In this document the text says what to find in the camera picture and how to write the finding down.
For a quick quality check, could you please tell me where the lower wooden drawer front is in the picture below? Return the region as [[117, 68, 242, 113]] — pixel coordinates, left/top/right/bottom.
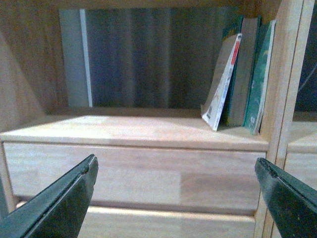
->
[[79, 206, 255, 238]]

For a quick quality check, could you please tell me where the white red booklet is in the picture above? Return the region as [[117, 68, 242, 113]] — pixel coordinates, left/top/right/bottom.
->
[[201, 33, 242, 131]]

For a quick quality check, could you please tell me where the wooden drawer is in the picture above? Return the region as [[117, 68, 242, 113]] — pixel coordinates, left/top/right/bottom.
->
[[79, 206, 255, 238], [4, 142, 262, 215]]

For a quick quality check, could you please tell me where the neighbouring wooden cabinet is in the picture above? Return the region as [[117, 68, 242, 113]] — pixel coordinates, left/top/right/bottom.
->
[[271, 0, 317, 238]]

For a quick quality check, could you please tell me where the light wooden bookshelf cabinet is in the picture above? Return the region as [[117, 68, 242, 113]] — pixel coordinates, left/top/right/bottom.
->
[[0, 0, 282, 238]]

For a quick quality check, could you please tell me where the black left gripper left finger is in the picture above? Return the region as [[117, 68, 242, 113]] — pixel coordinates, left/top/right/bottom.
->
[[0, 154, 99, 238]]

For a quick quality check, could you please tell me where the upper wooden drawer front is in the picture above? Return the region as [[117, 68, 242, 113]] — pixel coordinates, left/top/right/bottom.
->
[[4, 142, 262, 215]]

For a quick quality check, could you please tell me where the green thin book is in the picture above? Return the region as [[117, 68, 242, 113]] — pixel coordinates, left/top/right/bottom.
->
[[243, 20, 276, 135]]

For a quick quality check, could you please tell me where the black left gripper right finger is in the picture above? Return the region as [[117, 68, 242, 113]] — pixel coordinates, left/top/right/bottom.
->
[[255, 158, 317, 238]]

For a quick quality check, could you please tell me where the thick book with green cover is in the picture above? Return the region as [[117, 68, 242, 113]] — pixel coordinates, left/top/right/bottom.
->
[[221, 15, 262, 127]]

